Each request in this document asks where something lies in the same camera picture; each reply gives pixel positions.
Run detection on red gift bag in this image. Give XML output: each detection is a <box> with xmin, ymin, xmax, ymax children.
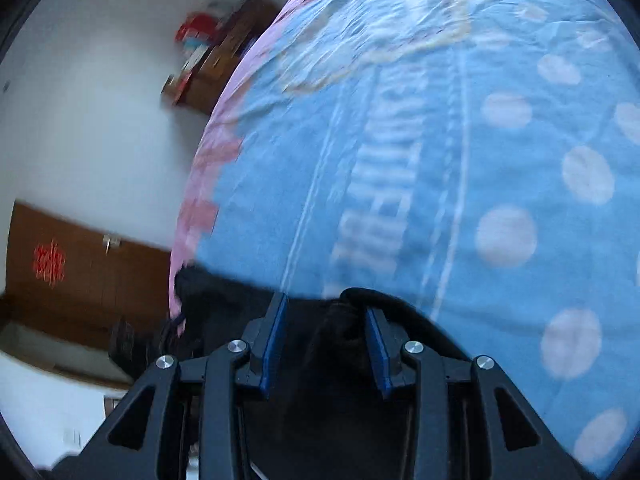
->
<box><xmin>175</xmin><ymin>12</ymin><xmax>221</xmax><ymax>44</ymax></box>

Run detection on blue pink bed sheet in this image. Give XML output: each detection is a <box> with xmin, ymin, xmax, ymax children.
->
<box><xmin>170</xmin><ymin>0</ymin><xmax>639</xmax><ymax>477</ymax></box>

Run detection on wooden desk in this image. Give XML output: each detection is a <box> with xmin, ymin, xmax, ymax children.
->
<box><xmin>160</xmin><ymin>0</ymin><xmax>279</xmax><ymax>115</ymax></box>

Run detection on black pants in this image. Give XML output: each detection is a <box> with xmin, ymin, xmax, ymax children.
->
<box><xmin>171</xmin><ymin>263</ymin><xmax>471</xmax><ymax>480</ymax></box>

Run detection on brown wooden door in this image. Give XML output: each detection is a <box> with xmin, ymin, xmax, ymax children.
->
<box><xmin>1</xmin><ymin>202</ymin><xmax>170</xmax><ymax>350</ymax></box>

